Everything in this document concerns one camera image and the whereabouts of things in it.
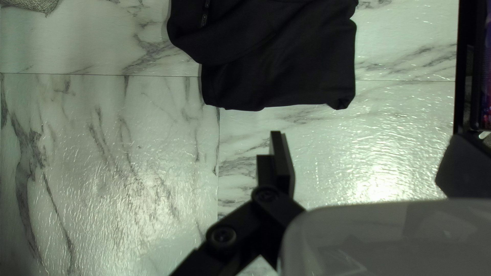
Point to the black frame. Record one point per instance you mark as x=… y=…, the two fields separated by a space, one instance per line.
x=466 y=69

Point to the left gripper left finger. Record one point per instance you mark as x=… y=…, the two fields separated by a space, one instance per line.
x=264 y=214

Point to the grey fabric basket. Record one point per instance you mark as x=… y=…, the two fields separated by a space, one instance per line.
x=34 y=4

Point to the black sweatshirt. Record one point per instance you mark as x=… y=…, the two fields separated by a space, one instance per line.
x=268 y=57

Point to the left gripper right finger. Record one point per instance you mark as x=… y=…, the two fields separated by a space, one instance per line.
x=468 y=172

